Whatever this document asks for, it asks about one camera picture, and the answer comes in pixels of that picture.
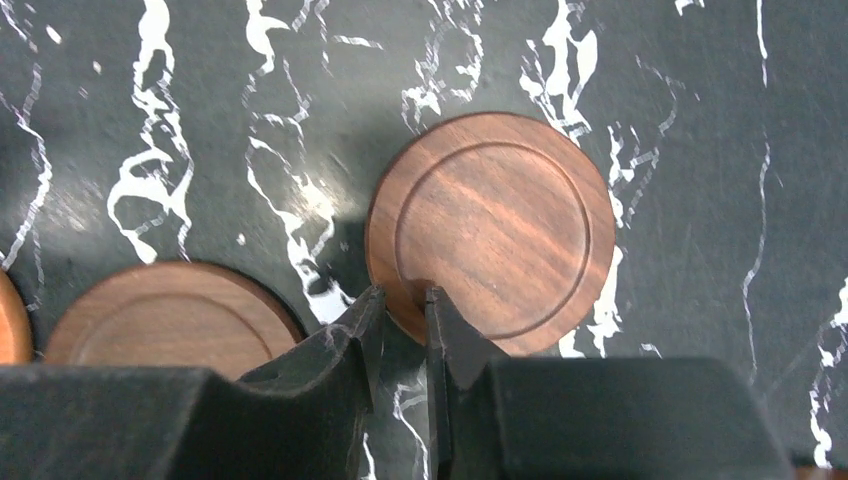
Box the light orange wooden coaster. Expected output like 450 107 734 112
1 270 34 365

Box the dark walnut wooden coaster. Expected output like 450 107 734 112
365 112 615 355

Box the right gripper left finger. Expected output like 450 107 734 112
1 286 385 479

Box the dark brown wooden coaster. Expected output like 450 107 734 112
45 261 305 379

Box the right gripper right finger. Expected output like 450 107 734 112
425 287 795 479

